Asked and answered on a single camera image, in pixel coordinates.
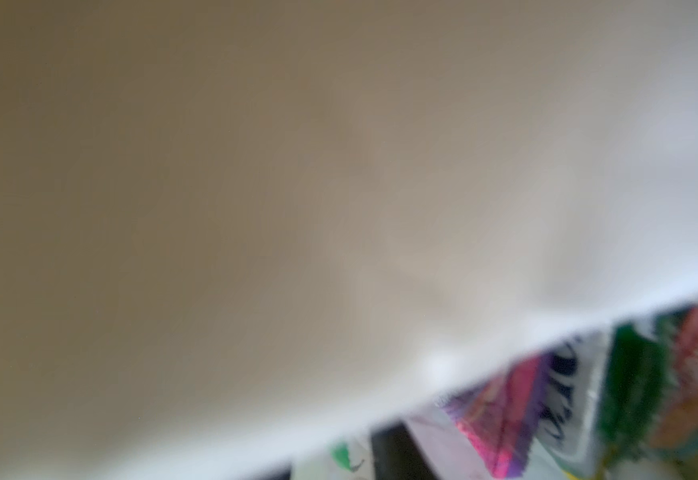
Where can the pink purple snack packet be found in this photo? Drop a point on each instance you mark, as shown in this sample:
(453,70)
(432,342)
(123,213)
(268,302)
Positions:
(500,416)

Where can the white floral paper bag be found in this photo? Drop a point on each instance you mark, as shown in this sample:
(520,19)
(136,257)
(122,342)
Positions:
(232,232)

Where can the green white snack bag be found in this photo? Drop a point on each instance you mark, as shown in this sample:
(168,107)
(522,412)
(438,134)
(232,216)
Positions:
(604,394)

